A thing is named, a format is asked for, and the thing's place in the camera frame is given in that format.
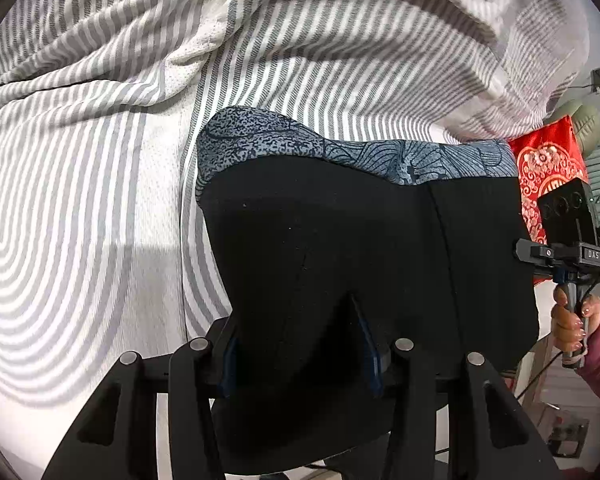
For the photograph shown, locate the person's right hand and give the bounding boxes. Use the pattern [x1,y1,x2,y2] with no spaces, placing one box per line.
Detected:
[551,293,600,356]

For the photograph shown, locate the thin black cable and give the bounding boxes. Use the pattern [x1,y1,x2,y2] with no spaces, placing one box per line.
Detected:
[514,347,567,398]

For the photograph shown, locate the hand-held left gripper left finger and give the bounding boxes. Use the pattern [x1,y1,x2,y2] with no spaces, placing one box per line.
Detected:
[42,316,242,480]

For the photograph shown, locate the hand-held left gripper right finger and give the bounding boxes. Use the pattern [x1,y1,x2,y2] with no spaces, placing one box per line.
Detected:
[349,294,562,480]

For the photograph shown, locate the black pants with blue lining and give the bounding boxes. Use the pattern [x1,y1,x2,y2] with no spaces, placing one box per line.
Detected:
[194,105,540,476]

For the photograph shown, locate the grey white striped bed sheet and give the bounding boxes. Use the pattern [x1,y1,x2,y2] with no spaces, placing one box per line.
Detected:
[0,0,597,480]

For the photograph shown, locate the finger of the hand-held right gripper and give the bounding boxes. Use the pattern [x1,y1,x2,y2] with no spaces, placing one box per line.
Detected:
[531,264,582,286]

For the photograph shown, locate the red embroidered cloth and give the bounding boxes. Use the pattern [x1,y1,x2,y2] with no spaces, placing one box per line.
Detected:
[506,114,592,287]

